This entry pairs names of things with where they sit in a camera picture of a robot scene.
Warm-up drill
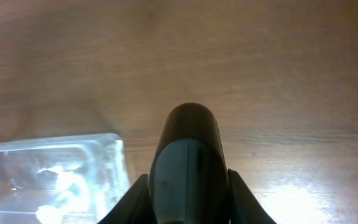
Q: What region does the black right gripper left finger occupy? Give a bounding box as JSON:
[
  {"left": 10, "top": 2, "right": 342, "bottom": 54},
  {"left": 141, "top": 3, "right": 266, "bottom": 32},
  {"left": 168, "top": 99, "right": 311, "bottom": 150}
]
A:
[{"left": 98, "top": 174, "right": 154, "bottom": 224}]

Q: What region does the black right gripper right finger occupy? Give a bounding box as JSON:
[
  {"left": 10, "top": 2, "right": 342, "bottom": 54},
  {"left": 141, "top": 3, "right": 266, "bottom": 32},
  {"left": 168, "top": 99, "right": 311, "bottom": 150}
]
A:
[{"left": 228, "top": 169, "right": 276, "bottom": 224}]

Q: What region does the dark bottle white cap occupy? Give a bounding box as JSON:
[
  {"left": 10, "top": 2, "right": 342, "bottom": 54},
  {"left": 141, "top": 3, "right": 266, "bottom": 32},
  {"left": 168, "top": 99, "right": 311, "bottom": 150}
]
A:
[{"left": 149, "top": 103, "right": 229, "bottom": 224}]

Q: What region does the clear plastic container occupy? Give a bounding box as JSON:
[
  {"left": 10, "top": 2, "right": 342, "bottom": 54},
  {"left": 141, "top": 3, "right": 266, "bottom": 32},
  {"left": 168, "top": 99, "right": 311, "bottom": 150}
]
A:
[{"left": 0, "top": 133, "right": 130, "bottom": 223}]

